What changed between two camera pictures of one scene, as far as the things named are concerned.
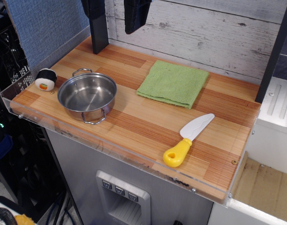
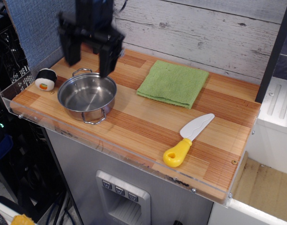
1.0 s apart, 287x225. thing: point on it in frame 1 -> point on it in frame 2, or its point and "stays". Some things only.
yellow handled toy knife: [175, 156] stays
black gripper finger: [94, 8] -> [71, 43]
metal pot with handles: [87, 96] stays
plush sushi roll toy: [46, 79] stays
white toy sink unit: [264, 194] stays
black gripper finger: [135, 13] -> [109, 54]
